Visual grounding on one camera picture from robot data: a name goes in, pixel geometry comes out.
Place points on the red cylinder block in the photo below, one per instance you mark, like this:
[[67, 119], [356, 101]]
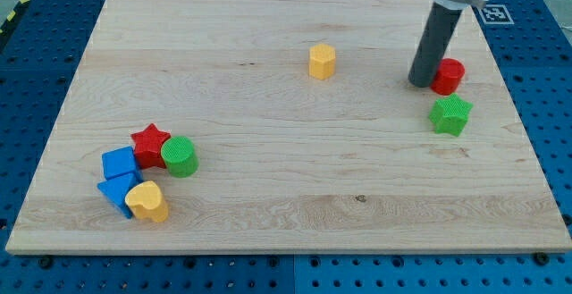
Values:
[[449, 74]]

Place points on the red star block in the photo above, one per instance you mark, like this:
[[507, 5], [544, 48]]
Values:
[[148, 146]]

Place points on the wooden board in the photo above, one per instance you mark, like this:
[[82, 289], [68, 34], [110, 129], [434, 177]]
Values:
[[288, 164]]

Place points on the yellow heart block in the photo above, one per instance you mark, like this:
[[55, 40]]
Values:
[[146, 201]]

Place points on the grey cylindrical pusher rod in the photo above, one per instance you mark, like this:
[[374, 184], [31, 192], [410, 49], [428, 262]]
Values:
[[438, 31]]

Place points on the green cylinder block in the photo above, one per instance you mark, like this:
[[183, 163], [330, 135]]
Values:
[[180, 158]]

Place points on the white fiducial marker tag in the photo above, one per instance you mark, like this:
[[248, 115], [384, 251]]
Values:
[[495, 14]]

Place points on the blue cube block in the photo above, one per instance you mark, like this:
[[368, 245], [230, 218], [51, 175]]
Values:
[[119, 162]]

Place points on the blue triangle block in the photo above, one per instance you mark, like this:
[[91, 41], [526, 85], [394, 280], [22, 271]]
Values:
[[116, 189]]

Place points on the green star block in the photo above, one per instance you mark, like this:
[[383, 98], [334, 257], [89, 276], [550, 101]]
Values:
[[450, 114]]

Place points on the yellow hexagon block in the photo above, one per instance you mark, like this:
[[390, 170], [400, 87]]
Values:
[[322, 61]]

